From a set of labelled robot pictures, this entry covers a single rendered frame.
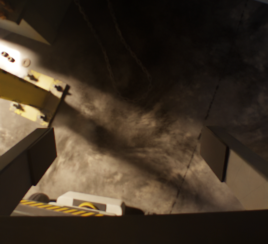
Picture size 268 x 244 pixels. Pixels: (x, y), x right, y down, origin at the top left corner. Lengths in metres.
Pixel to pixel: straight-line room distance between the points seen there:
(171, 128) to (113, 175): 0.34
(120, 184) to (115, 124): 0.27
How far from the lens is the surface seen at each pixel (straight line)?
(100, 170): 0.93
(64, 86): 1.01
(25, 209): 0.72
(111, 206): 0.81
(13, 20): 0.91
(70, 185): 0.99
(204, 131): 0.16
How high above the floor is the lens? 0.89
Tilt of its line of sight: 79 degrees down
